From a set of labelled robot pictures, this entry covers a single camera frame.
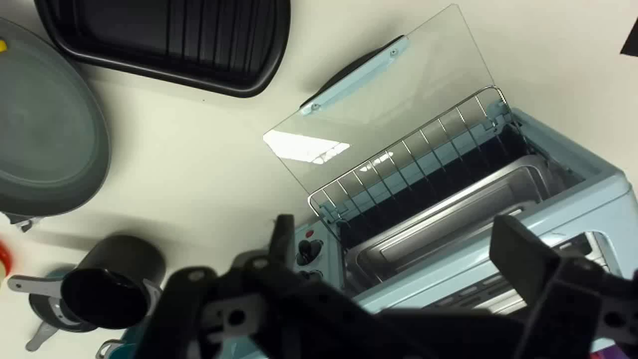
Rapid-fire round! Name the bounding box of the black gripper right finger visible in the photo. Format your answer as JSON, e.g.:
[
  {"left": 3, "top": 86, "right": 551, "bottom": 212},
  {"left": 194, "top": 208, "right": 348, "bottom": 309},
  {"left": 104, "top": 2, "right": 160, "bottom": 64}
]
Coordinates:
[{"left": 397, "top": 214, "right": 638, "bottom": 359}]

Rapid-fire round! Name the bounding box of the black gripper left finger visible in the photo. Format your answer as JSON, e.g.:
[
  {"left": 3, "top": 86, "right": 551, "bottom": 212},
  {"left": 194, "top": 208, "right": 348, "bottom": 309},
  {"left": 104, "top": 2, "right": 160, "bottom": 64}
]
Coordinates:
[{"left": 136, "top": 214, "right": 375, "bottom": 359}]

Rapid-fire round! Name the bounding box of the wire oven rack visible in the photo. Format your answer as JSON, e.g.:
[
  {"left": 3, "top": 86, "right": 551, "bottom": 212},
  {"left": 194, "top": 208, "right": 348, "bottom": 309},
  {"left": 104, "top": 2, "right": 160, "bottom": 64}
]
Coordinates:
[{"left": 306, "top": 86, "right": 511, "bottom": 226}]

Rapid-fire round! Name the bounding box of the light blue toaster oven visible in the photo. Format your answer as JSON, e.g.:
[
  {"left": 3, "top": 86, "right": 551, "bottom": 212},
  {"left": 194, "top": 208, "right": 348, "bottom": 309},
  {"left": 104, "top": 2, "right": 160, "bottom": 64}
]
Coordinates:
[{"left": 292, "top": 98, "right": 638, "bottom": 317}]

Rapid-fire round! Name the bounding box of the metal oven tray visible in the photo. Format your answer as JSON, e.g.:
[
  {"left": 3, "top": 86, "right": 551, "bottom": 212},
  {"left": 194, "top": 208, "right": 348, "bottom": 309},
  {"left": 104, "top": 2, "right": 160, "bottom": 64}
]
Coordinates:
[{"left": 344, "top": 156, "right": 555, "bottom": 295}]

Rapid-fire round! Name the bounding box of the black ribbed tray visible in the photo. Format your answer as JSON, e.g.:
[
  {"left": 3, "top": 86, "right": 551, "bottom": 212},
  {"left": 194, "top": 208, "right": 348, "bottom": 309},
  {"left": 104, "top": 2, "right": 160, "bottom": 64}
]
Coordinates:
[{"left": 35, "top": 0, "right": 294, "bottom": 100}]

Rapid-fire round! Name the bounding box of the teal pot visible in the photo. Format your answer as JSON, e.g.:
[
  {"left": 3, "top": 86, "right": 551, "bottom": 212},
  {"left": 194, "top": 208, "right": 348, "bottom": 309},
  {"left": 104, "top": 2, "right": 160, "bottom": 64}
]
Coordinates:
[{"left": 98, "top": 335, "right": 146, "bottom": 359}]

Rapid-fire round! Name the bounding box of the black pot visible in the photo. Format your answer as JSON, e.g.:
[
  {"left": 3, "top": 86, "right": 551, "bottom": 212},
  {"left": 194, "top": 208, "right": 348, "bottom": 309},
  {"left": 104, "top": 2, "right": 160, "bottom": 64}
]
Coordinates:
[{"left": 60, "top": 234, "right": 168, "bottom": 331}]

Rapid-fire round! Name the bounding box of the gray plate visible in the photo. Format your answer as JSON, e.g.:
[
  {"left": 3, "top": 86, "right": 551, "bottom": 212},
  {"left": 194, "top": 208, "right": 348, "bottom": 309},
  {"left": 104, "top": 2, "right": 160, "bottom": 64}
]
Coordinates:
[{"left": 0, "top": 16, "right": 112, "bottom": 218}]

